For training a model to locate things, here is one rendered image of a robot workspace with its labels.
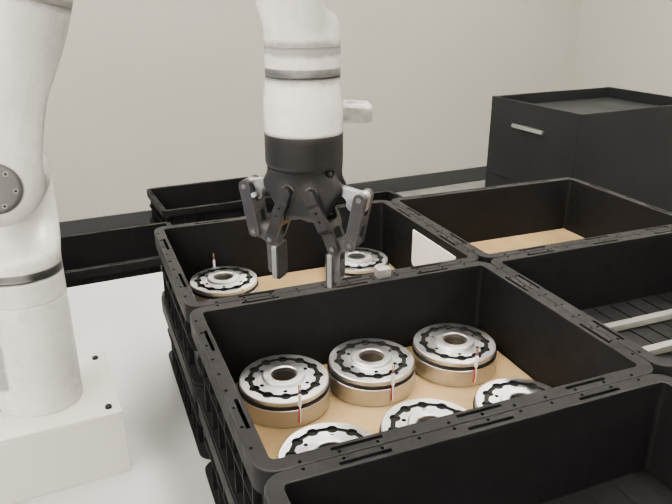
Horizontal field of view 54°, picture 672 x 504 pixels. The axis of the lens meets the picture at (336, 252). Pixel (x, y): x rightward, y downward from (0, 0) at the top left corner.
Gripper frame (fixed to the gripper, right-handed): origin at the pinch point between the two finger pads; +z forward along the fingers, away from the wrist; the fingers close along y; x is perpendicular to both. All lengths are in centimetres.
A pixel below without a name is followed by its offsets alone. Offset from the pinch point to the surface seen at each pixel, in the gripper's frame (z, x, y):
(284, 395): 14.2, -2.8, -1.5
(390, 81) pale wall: 27, 350, -107
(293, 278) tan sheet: 17.2, 31.4, -17.5
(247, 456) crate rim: 7.5, -20.2, 4.4
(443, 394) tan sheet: 17.1, 8.4, 13.4
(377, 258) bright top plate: 14.0, 37.5, -5.2
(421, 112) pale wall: 48, 368, -91
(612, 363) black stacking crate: 8.7, 8.1, 30.5
